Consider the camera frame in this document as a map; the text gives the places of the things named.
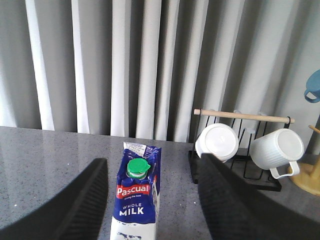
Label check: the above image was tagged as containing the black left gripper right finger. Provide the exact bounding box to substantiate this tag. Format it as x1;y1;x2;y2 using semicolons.
197;153;320;240

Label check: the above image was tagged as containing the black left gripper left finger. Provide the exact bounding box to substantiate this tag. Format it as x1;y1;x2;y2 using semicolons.
0;158;108;240

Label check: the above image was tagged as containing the blue white Pascual milk carton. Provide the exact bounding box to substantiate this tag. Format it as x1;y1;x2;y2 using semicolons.
109;142;162;240

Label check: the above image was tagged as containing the smooth white mug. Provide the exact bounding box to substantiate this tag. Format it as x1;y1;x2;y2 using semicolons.
195;123;239;163

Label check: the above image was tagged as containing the ribbed white mug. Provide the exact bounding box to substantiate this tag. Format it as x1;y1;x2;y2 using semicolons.
249;128;304;179

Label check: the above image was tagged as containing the wooden mug tree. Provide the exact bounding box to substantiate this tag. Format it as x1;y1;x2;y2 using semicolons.
287;124;320;196

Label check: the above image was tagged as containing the blue mug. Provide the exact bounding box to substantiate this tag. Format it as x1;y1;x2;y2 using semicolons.
304;70;320;103

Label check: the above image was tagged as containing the grey pleated curtain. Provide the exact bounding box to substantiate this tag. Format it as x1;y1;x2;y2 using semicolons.
0;0;320;154

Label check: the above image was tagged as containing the black wire mug rack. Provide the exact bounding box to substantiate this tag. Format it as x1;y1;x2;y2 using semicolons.
188;108;296;192

